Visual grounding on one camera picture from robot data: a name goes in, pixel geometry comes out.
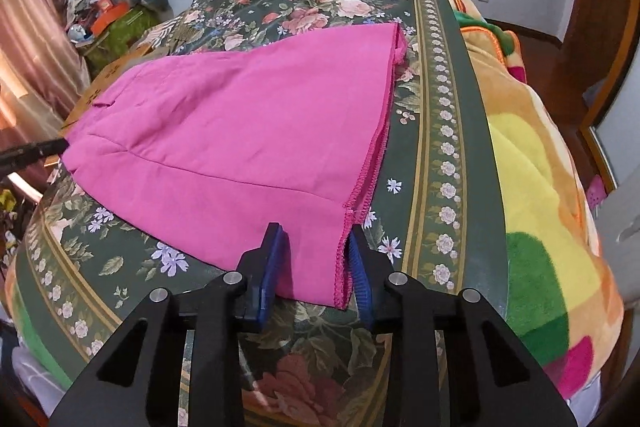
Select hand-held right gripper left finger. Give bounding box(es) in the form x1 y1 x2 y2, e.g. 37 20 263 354
49 222 290 427

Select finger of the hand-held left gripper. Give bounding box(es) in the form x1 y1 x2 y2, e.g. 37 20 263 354
0 137 68 172

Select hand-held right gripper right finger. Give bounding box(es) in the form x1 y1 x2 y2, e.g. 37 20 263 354
347 225 578 427

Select pink pants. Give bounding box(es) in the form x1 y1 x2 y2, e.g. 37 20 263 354
64 23 407 309

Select cardboard box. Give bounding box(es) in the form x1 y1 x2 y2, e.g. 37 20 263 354
62 44 153 130

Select pink curtain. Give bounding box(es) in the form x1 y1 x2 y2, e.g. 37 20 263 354
0 0 91 128

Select green floral bedspread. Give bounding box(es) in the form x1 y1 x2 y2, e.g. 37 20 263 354
10 0 511 427

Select orange packet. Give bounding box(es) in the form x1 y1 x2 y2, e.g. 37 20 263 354
91 0 128 32

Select colourful fleece blanket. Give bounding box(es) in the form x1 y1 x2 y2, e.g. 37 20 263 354
447 0 626 395

